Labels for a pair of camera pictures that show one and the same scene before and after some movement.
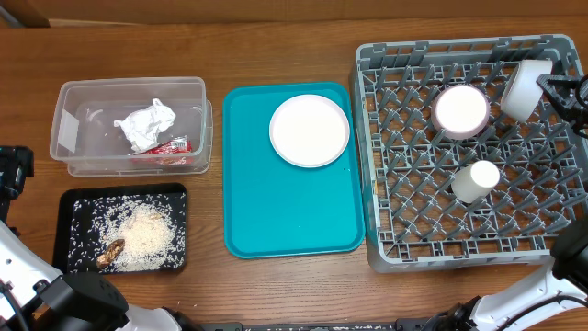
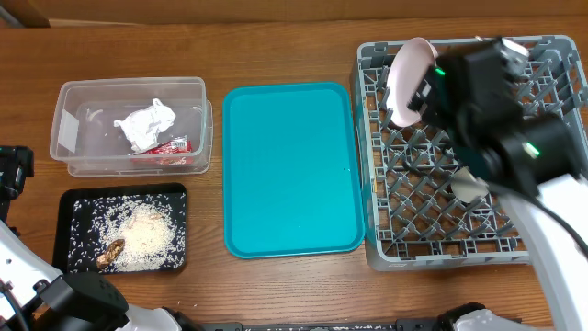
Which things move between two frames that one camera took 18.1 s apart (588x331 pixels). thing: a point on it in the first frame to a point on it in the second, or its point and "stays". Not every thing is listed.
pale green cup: (473, 182) stays
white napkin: (142, 126) stays
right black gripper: (577, 109) to (428, 105)
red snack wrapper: (177, 152) stays
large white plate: (310, 131) to (407, 70)
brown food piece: (106, 257) stays
